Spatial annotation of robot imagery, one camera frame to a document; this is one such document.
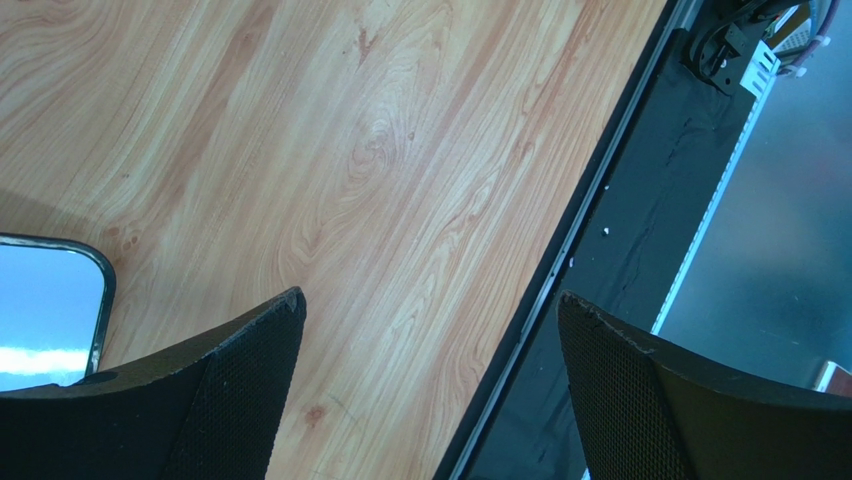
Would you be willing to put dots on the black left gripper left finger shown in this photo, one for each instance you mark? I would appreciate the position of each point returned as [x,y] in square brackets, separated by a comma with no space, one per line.
[208,407]

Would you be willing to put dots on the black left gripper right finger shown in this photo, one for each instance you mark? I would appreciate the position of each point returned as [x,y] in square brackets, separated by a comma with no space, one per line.
[646,408]

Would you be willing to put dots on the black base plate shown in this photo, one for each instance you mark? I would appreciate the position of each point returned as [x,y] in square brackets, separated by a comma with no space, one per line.
[620,245]

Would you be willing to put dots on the white whiteboard black frame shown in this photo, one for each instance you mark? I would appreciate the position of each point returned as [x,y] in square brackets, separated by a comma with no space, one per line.
[56,300]

